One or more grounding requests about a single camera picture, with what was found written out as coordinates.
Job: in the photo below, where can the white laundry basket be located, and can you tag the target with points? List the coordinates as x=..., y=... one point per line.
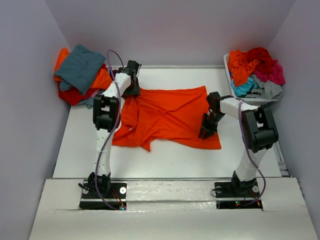
x=252, y=101

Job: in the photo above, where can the red crumpled t shirt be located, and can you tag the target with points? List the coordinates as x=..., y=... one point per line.
x=264, y=60

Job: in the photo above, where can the cyan crumpled t shirt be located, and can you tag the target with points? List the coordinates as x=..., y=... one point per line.
x=242, y=90

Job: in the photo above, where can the teal folded t shirt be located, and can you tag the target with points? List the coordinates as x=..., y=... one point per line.
x=79, y=69

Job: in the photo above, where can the magenta crumpled t shirt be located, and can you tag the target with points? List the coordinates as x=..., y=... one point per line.
x=276, y=75

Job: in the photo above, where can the red folded t shirt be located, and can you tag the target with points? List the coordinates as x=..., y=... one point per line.
x=73, y=95

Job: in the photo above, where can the grey crumpled t shirt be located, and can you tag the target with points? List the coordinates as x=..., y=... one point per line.
x=267, y=90

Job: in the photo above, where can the grey-blue bottom t shirt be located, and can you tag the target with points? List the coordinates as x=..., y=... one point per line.
x=88, y=102

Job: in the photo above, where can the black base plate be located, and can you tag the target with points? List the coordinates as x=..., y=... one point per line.
x=227, y=199
x=114, y=200

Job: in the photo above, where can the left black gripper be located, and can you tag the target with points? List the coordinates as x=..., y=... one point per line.
x=135, y=91

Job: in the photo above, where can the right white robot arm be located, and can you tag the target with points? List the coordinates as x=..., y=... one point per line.
x=258, y=131

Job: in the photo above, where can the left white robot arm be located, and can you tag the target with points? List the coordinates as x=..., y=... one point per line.
x=106, y=119

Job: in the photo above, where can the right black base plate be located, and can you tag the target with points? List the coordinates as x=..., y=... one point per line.
x=227, y=199

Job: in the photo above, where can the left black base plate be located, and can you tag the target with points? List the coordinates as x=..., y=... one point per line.
x=114, y=200

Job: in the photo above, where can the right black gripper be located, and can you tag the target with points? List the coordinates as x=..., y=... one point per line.
x=211, y=130

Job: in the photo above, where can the pink folded t shirt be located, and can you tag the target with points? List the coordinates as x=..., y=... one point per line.
x=95, y=93

